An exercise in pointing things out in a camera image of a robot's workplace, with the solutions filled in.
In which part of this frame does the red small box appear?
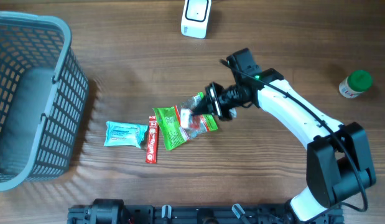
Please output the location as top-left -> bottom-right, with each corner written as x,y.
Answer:
180,108 -> 200,129

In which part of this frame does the green candy bag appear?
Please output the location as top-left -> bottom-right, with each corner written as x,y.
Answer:
153,92 -> 218,151

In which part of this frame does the red coffee stick sachet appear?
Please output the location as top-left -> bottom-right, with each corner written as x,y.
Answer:
146,116 -> 159,164

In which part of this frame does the teal tissue pack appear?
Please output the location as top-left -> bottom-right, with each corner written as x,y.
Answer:
104,121 -> 148,149

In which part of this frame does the green lid jar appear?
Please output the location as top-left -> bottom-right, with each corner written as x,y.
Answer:
339,70 -> 373,99

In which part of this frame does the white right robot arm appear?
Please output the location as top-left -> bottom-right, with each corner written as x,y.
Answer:
190,48 -> 376,223

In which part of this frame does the white barcode scanner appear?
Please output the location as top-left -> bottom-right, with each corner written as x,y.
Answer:
181,0 -> 212,39

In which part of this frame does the grey plastic basket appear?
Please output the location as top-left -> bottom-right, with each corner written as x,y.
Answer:
0,11 -> 89,192

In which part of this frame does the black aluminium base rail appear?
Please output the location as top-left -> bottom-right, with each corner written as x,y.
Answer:
66,198 -> 345,224

